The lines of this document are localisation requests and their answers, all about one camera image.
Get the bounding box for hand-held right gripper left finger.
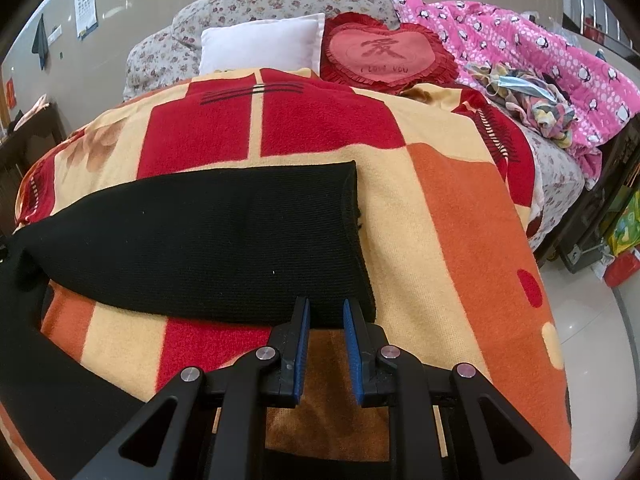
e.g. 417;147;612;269
70;296;313;480

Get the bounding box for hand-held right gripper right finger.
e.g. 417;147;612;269
342;297;577;480

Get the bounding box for black pants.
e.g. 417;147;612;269
12;160;377;328

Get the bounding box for red orange yellow printed blanket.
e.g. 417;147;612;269
0;67;573;480

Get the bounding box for floral bed sheet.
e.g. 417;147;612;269
520;125;586;251

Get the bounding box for red bag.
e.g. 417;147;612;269
602;255;640;288

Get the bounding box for green yellow bag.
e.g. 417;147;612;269
600;180;640;256

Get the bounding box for colourful crumpled cloth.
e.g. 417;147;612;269
465;62;576;148

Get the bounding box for red heart-shaped cushion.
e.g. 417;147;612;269
320;12;461;95

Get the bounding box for white pillow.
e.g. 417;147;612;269
199;13;327;76

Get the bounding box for blue face mask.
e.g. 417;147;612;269
482;72;558;103

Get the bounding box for dark wooden furniture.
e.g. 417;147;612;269
0;102;66;236

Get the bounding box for pink penguin-print quilt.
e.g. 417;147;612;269
365;0;640;191

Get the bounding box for floral padded headboard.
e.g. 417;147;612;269
122;0;401;101

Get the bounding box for dark bed frame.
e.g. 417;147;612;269
530;115;640;273

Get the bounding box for dark cloth on wall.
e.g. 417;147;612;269
31;14;49;71

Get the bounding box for white wall poster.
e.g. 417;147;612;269
74;0;99;40

